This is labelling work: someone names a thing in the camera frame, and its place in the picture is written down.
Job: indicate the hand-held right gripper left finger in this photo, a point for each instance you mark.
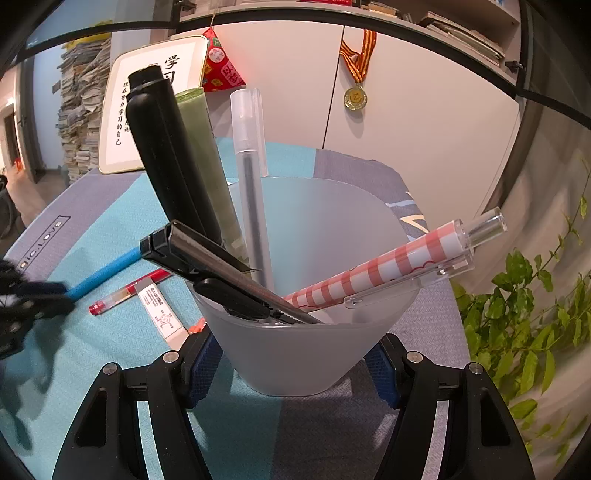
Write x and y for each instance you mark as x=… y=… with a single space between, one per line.
x=203 y=374

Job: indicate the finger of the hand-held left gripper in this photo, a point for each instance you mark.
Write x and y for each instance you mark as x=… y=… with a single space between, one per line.
x=48 y=299

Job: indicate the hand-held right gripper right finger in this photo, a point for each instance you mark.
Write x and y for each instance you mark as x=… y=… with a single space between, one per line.
x=381 y=374

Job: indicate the blue pen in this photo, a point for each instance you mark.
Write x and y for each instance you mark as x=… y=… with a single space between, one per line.
x=106 y=272

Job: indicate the translucent frosted plastic cup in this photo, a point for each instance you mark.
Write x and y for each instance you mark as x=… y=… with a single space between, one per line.
x=286 y=355

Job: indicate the red checked pen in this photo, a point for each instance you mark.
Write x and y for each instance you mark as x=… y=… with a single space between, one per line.
x=369 y=272

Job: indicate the black utility knife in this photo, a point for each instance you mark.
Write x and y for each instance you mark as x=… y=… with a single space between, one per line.
x=207 y=258

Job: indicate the black marker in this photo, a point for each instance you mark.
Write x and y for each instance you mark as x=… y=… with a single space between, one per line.
x=161 y=152

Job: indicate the green pen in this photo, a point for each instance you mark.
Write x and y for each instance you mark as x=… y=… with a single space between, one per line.
x=203 y=152

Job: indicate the frosted translucent pen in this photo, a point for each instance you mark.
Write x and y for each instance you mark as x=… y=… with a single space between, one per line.
x=249 y=161

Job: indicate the white labelled eraser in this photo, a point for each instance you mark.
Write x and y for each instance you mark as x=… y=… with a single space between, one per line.
x=159 y=311

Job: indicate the blue grey patterned tablecloth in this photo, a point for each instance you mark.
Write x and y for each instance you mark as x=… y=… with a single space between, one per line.
x=92 y=369

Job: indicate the grey office chair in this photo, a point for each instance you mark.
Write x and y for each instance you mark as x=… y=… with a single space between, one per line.
x=9 y=207

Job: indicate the green leafy plant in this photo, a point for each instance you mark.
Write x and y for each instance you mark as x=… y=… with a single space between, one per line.
x=521 y=323

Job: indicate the tall pile of newspapers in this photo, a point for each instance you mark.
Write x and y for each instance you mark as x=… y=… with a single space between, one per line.
x=78 y=115

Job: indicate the white cabinet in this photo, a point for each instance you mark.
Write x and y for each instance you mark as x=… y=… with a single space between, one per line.
x=438 y=138

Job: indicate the framed calligraphy sign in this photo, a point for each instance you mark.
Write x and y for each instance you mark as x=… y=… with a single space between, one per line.
x=184 y=60

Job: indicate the gold medal with striped ribbon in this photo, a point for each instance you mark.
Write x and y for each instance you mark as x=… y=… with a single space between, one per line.
x=355 y=98

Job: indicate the red pyramid hanging ornament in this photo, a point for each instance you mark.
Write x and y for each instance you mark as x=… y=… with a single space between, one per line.
x=221 y=69

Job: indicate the stack of books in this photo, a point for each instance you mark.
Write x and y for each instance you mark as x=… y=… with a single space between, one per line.
x=381 y=8
x=461 y=37

